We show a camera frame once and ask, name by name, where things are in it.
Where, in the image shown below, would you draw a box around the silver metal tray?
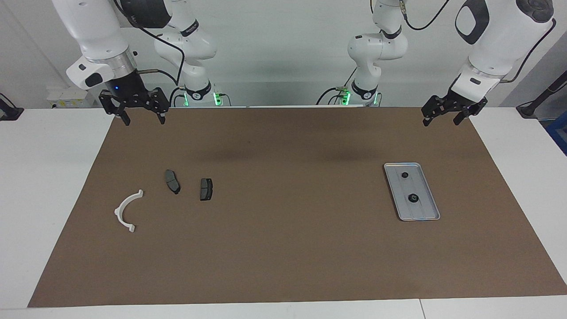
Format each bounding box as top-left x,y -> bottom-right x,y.
384,163 -> 441,221

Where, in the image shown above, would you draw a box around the white box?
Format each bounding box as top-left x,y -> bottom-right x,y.
47,86 -> 96,109

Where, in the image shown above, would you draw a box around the dark curved brake pad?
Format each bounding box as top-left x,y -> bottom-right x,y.
164,170 -> 181,195

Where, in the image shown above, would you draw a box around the white curved plastic part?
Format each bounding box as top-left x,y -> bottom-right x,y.
114,190 -> 144,233

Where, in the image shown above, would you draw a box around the blue crate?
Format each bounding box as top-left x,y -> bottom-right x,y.
546,116 -> 567,156

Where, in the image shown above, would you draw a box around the black table clamp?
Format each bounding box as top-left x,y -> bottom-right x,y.
0,93 -> 24,121

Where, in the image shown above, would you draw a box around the brown table mat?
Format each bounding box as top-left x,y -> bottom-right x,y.
27,106 -> 567,308

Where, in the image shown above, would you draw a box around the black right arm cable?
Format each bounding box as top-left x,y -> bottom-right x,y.
113,0 -> 185,86

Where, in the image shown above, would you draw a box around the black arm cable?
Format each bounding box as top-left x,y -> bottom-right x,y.
399,0 -> 556,85
113,0 -> 185,86

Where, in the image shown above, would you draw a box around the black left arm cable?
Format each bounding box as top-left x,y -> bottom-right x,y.
399,0 -> 556,85

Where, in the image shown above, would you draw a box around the black left base cable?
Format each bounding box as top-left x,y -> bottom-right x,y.
316,66 -> 357,106

